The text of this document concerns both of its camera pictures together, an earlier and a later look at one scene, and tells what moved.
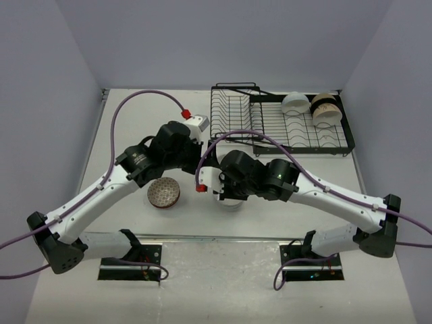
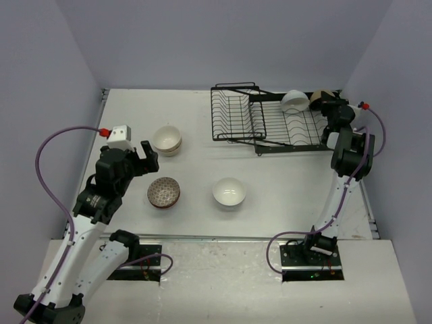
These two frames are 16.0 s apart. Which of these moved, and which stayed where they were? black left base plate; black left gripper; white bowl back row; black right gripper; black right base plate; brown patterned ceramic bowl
Moved: black left gripper; black right gripper
Stayed: black left base plate; black right base plate; brown patterned ceramic bowl; white bowl back row
